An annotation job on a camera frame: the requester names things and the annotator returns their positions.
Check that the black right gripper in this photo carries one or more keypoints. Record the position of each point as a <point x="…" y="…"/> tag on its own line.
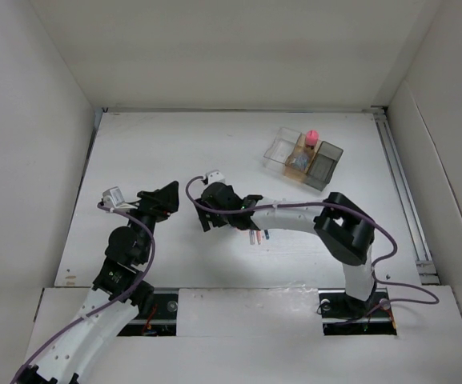
<point x="206" y="222"/>

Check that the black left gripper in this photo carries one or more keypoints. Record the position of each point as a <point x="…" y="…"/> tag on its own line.
<point x="159" y="203"/>

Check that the clear jar of paper clips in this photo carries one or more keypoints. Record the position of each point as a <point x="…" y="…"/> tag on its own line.
<point x="300" y="161"/>

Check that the pink capped patterned tube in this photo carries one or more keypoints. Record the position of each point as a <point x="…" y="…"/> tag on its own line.
<point x="310" y="141"/>

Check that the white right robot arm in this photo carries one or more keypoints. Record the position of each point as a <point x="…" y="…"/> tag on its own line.
<point x="345" y="230"/>

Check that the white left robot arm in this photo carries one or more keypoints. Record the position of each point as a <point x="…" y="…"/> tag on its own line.
<point x="118" y="294"/>

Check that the pink pen clear cap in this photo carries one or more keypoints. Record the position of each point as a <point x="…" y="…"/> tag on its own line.
<point x="258" y="237"/>

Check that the amber plastic bin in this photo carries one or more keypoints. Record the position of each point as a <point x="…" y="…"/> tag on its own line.
<point x="295" y="174"/>

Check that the clear plastic bin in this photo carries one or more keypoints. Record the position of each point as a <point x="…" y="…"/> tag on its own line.
<point x="281" y="146"/>

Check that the grey smoked plastic bin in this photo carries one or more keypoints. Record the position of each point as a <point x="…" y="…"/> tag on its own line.
<point x="323" y="165"/>

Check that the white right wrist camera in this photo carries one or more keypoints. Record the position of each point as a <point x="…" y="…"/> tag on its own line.
<point x="212" y="177"/>

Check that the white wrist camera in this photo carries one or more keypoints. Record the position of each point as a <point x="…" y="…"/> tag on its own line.
<point x="112" y="198"/>
<point x="212" y="177"/>

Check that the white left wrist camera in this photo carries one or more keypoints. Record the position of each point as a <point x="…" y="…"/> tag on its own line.
<point x="112" y="198"/>

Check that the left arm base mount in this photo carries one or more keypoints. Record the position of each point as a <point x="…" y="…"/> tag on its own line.
<point x="159" y="321"/>

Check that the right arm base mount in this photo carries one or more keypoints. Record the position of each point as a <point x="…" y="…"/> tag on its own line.
<point x="345" y="316"/>

